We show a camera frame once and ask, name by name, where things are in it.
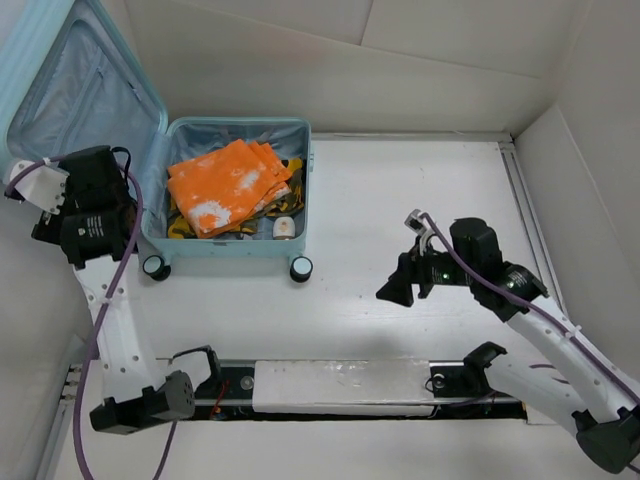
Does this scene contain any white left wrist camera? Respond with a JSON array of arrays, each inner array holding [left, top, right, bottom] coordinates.
[[3, 158, 69, 215]]

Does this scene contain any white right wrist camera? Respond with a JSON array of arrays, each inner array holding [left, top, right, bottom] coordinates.
[[404, 209, 435, 247]]

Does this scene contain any purple cable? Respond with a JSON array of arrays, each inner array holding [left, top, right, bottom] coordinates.
[[419, 212, 640, 406], [3, 158, 179, 480]]

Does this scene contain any white egg-shaped cosmetic case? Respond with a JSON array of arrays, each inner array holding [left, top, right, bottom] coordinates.
[[272, 216, 296, 240]]

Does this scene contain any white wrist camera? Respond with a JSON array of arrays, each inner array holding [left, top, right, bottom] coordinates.
[[404, 209, 435, 247], [3, 158, 69, 215]]

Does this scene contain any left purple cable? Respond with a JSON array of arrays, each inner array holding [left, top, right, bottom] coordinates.
[[3, 158, 179, 480]]

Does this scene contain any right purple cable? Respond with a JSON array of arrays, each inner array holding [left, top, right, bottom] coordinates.
[[419, 212, 640, 406]]

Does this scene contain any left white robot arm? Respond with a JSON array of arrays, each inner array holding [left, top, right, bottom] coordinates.
[[32, 145, 223, 435]]

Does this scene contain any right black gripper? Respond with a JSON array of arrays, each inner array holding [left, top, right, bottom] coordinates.
[[375, 234, 478, 306]]

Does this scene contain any light blue hardshell suitcase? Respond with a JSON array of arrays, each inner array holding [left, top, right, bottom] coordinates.
[[1, 1, 313, 282]]

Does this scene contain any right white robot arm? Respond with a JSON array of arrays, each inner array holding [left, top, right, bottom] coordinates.
[[376, 210, 639, 474]]

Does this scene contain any camouflage yellow green garment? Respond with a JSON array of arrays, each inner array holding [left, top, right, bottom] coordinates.
[[167, 158, 304, 239]]

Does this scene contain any orange tie-dye cloth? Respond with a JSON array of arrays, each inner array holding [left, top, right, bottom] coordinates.
[[167, 140, 293, 239]]

